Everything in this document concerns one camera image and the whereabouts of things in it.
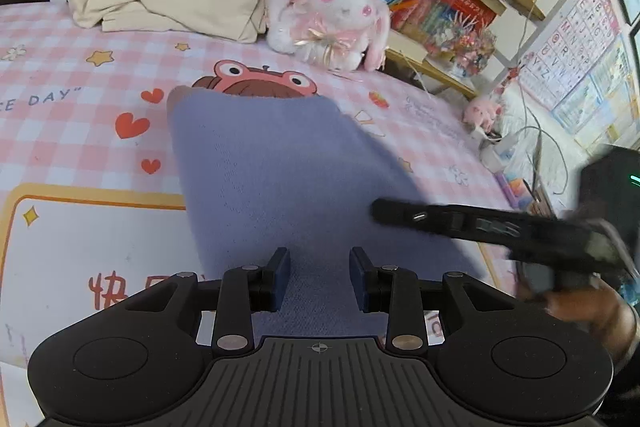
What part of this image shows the white knit cloth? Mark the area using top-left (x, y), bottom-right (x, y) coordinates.
top-left (500, 84), bottom-right (568, 192)

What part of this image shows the purple and brown knit sweater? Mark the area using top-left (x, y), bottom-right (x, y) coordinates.
top-left (166, 87), bottom-right (493, 338)

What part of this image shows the red boxed book set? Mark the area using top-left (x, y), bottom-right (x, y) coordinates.
top-left (390, 0), bottom-right (496, 58)

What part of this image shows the small pink pig plush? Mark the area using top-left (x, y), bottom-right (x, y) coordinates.
top-left (462, 96), bottom-right (503, 130)

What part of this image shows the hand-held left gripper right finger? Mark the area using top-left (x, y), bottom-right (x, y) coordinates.
top-left (349, 247), bottom-right (518, 357)

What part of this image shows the person's right forearm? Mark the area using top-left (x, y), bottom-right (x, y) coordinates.
top-left (607, 302), bottom-right (640, 413)

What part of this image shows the pink checked desk mat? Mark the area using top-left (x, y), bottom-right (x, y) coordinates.
top-left (0, 2), bottom-right (551, 408)

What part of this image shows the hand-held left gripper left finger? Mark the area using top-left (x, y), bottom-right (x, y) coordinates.
top-left (122, 248), bottom-right (292, 357)

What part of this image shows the person's right hand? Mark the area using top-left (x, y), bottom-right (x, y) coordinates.
top-left (520, 287), bottom-right (632, 353)

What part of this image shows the grey cable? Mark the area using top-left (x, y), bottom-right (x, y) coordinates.
top-left (520, 107), bottom-right (571, 198)

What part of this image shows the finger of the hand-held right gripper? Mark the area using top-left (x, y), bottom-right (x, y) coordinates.
top-left (372, 199), bottom-right (511, 253)

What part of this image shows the alphabet wall poster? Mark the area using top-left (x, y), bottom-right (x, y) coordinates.
top-left (517, 0), bottom-right (621, 112)

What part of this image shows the colourful chart wall poster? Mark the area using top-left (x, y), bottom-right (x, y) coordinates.
top-left (552, 34), bottom-right (640, 152)

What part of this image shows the colourful bead tree ornament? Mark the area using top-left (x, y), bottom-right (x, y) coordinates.
top-left (440, 19), bottom-right (498, 78)

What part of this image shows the white power charger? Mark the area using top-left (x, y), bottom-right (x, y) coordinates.
top-left (480, 134), bottom-right (516, 172)

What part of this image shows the white pink plush bunny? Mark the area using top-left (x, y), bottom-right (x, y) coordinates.
top-left (264, 0), bottom-right (392, 72)

